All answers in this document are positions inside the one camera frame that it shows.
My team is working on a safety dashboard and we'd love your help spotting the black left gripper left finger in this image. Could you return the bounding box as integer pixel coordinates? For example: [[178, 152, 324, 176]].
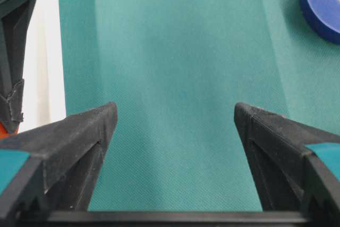
[[1, 102, 117, 226]]

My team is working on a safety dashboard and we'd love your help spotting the green table cloth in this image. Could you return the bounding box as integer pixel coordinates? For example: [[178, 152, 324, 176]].
[[59, 0, 339, 211]]

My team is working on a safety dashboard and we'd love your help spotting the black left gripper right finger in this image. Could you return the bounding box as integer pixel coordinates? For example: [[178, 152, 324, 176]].
[[234, 103, 339, 226]]

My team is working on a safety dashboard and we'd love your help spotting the blue tape roll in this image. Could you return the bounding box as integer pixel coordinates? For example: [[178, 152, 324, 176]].
[[300, 0, 339, 45]]

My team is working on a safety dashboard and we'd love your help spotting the red tape roll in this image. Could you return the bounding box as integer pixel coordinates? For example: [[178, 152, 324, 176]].
[[0, 123, 9, 139]]

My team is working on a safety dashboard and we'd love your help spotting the white plastic tray case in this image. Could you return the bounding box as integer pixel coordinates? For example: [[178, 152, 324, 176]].
[[19, 0, 66, 132]]

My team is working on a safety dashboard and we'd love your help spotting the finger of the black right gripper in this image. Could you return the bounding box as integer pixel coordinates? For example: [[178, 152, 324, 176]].
[[1, 0, 36, 134]]

